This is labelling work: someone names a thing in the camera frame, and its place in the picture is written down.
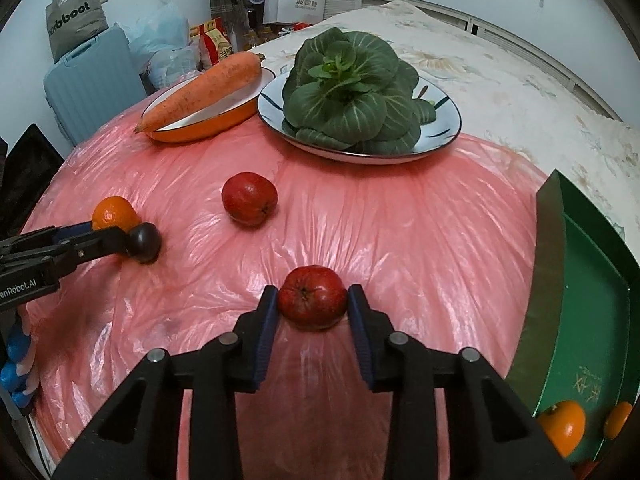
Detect large orange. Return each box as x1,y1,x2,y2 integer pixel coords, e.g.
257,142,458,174
91,196,142,233

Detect medium orange with stem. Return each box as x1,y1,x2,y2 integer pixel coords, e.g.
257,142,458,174
536,400,586,458

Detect small orange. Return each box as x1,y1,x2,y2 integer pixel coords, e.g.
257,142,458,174
603,401,634,440

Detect small red apple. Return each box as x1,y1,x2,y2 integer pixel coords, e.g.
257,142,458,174
277,266,347,330

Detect dark purple plum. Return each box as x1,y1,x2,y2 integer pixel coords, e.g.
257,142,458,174
126,222,163,264

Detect blue gloved left hand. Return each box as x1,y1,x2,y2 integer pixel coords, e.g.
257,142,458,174
1,315,40,420

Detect green tray box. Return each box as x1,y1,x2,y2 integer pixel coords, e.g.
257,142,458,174
506,171,639,463

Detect light blue suitcase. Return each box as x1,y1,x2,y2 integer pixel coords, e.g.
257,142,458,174
43,26,146,146

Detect orange carrot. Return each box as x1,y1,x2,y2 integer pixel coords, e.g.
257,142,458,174
134,51,265,133

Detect orange rimmed white plate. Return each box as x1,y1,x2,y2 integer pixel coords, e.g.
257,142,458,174
146,68,277,144

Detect pink plastic sheet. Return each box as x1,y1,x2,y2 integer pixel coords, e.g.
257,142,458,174
27,107,544,460

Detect white plastic bags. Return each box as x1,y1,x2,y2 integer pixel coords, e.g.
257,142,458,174
122,0,198,90

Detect grey fabric bag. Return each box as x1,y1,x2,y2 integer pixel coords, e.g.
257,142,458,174
46,0,108,62

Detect red yellow snack bag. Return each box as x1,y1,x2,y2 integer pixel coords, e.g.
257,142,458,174
190,18,233,70

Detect green leafy vegetable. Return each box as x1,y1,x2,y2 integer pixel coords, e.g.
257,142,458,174
282,27,436,156

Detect white cardboard box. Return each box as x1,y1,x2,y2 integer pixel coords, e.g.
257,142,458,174
264,0,326,25

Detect white blue rimmed plate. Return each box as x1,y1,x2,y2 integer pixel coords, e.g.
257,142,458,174
257,74,462,166

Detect floral bed quilt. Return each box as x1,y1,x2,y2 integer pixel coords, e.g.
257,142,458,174
257,0,639,252

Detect white window frame rail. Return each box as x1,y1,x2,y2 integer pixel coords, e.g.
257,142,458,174
324,0,623,122

